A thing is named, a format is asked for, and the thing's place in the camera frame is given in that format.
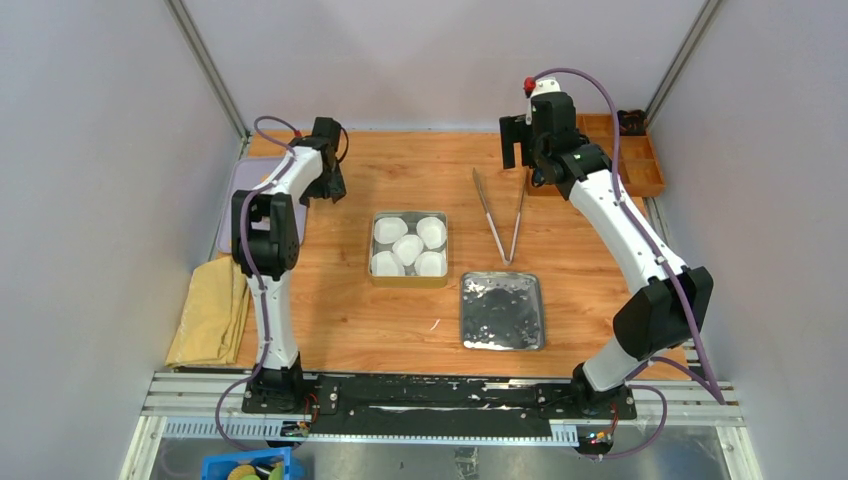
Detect lavender plastic tray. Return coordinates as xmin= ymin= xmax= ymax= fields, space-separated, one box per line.
xmin=216 ymin=149 xmax=321 ymax=255

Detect metal kitchen tongs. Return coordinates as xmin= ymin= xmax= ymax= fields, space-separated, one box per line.
xmin=471 ymin=167 xmax=528 ymax=268

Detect gold square cookie tin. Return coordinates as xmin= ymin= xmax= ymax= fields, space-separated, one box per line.
xmin=367 ymin=211 xmax=450 ymax=289

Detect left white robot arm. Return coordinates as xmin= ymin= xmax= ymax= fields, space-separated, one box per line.
xmin=231 ymin=117 xmax=348 ymax=413

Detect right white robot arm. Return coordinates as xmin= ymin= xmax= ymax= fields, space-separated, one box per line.
xmin=499 ymin=85 xmax=714 ymax=418

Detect dark rolled sock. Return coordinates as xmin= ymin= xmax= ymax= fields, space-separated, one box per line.
xmin=617 ymin=109 xmax=647 ymax=136

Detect wooden compartment organizer box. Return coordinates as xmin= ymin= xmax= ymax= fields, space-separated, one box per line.
xmin=526 ymin=113 xmax=666 ymax=199

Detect white paper cup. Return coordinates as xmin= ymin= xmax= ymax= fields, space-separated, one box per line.
xmin=413 ymin=251 xmax=448 ymax=277
xmin=373 ymin=216 xmax=408 ymax=245
xmin=392 ymin=234 xmax=424 ymax=267
xmin=370 ymin=251 xmax=406 ymax=277
xmin=416 ymin=216 xmax=447 ymax=250

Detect silver square tin lid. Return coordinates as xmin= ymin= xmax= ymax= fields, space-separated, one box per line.
xmin=460 ymin=271 xmax=545 ymax=351

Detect folded yellow cloth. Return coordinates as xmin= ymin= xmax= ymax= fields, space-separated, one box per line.
xmin=165 ymin=256 xmax=251 ymax=368

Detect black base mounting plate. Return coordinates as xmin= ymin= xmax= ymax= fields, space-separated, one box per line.
xmin=241 ymin=373 xmax=637 ymax=439

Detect blue plastic bin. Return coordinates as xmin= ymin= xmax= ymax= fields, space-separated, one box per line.
xmin=200 ymin=447 xmax=306 ymax=480

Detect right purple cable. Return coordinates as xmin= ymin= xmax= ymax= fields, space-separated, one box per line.
xmin=533 ymin=67 xmax=727 ymax=461

